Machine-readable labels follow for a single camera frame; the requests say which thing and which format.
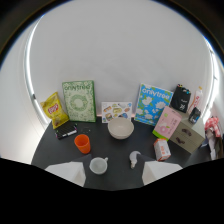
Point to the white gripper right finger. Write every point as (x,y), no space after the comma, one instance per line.
(156,170)

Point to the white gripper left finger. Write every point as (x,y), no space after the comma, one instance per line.
(70,170)

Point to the small dark soda can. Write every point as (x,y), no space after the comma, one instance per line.
(194,115)

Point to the orange and white small carton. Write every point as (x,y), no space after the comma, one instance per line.
(162,149)

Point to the white light bulb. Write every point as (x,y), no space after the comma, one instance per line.
(134,158)

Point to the white ceramic mug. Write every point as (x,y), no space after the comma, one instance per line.
(98,165)

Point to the orange plastic cup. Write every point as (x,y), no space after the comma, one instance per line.
(82,143)

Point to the pink and green box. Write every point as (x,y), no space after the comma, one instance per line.
(166,123)

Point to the beige drawer box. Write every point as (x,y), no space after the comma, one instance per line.
(187,133)

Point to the cream ceramic bowl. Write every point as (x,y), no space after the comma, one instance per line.
(120,128)

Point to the yellow chips bag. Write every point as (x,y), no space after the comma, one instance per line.
(55,110)

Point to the blue onlytree box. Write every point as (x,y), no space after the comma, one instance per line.
(152,104)

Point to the green onlytree box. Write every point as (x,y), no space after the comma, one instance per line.
(79,101)

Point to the red and white cloth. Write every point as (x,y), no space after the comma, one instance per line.
(212,126)

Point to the white sticker card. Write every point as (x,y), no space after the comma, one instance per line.
(116,111)

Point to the black pen holder bag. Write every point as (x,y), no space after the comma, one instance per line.
(180,98)

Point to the white and red bottle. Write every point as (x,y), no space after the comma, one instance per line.
(196,99)

